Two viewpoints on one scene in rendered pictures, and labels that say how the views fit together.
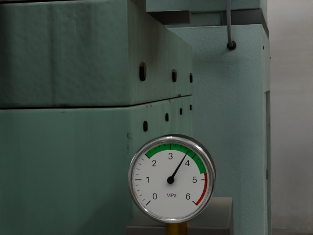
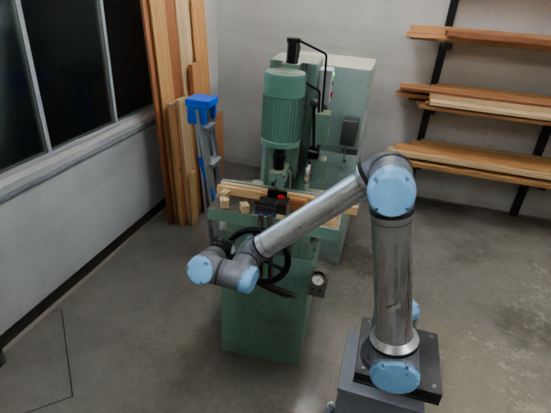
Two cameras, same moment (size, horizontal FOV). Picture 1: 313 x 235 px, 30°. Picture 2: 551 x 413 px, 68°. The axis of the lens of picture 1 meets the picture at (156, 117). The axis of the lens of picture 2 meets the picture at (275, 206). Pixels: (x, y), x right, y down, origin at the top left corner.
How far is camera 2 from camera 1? 1.53 m
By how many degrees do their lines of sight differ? 26
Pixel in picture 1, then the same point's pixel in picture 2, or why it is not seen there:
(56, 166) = (297, 267)
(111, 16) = (311, 247)
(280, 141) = (368, 147)
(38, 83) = (296, 254)
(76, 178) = (300, 270)
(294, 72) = (382, 114)
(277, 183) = not seen: hidden behind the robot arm
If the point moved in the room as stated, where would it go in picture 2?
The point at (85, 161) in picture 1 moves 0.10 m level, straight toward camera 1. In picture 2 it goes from (302, 267) to (305, 281)
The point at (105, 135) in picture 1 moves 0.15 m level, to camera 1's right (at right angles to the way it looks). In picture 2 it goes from (307, 265) to (339, 267)
